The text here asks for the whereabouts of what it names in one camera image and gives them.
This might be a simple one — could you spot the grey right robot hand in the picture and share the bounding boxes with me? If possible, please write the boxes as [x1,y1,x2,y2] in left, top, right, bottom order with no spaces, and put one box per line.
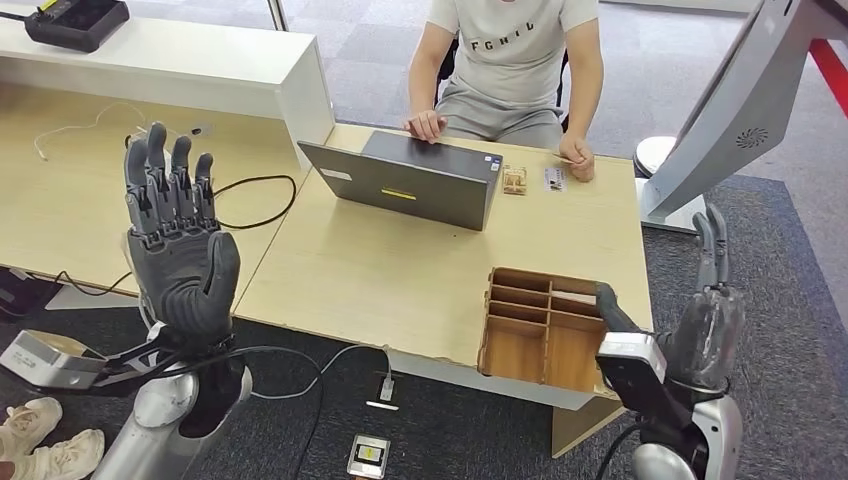
[594,203,747,392]

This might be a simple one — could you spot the person's left hand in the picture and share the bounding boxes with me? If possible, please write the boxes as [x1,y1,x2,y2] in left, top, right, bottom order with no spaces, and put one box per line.
[558,132,596,183]

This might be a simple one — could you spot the person's right hand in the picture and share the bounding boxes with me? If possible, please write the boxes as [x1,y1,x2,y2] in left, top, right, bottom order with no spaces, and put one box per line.
[405,109,449,145]

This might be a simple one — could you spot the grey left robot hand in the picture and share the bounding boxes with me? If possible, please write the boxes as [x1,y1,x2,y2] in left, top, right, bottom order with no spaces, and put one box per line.
[123,121,242,342]

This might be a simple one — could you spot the wooden compartment organizer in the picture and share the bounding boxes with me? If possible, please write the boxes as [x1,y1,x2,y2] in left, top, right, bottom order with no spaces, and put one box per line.
[478,266,614,395]

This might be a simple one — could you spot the person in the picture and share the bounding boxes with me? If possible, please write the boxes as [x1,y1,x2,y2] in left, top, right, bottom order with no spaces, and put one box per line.
[405,0,605,183]

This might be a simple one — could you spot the black office chair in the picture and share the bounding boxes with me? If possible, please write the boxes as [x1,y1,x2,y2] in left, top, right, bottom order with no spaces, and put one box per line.
[433,36,571,134]

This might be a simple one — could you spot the grey laptop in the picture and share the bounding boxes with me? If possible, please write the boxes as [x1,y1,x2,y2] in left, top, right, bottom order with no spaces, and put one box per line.
[298,130,504,233]

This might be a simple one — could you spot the white desk foot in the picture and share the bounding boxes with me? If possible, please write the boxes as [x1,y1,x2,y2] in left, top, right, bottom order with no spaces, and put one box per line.
[44,284,140,313]

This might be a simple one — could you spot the white kiosk screen stand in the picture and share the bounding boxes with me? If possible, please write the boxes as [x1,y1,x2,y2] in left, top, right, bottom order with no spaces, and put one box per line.
[632,0,848,238]

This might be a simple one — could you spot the wooden desk leg panel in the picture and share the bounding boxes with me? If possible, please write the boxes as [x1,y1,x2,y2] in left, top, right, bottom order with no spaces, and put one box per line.
[551,396,627,460]

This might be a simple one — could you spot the black object under desk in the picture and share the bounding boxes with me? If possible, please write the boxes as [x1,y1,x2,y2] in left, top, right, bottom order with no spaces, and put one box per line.
[0,266,64,326]

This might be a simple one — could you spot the metal pole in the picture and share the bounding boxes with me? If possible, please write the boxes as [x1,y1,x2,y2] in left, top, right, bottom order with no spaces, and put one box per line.
[266,0,291,33]

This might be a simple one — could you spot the white desk riser shelf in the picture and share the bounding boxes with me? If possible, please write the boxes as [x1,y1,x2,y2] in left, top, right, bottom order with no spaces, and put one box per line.
[0,14,337,172]

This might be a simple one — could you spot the white sneaker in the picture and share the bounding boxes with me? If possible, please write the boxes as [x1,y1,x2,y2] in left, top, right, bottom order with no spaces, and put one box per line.
[0,429,106,480]
[0,397,64,460]

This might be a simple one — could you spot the silver floor device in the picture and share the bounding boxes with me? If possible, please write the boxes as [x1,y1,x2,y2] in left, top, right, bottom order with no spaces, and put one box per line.
[346,433,392,480]

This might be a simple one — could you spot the red bar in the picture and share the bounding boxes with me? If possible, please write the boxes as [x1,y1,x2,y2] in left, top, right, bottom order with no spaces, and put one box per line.
[808,39,848,122]

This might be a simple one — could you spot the black box device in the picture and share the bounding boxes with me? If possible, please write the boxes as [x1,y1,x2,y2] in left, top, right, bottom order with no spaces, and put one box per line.
[23,0,131,54]

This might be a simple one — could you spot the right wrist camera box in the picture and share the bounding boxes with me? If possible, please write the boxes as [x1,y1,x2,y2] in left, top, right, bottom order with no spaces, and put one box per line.
[594,332,694,435]

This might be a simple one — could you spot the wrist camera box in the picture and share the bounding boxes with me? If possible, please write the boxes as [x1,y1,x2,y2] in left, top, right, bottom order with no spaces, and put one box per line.
[594,332,694,435]
[0,329,107,391]

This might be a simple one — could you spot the black looped power cable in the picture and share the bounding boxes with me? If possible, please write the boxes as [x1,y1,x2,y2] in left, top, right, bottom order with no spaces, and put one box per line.
[213,174,299,232]

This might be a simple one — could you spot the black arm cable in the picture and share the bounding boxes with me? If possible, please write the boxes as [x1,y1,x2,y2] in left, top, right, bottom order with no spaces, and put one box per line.
[99,341,327,480]
[592,422,644,480]

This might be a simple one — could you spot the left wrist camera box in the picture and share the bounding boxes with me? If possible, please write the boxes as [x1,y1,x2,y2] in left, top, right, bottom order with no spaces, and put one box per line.
[0,329,107,391]

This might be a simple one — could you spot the thin white cable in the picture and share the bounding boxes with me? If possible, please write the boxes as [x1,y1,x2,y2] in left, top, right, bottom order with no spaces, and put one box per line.
[34,101,150,162]

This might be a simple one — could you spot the grey floor cable with plug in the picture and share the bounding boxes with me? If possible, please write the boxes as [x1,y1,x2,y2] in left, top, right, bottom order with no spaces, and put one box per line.
[248,344,397,403]

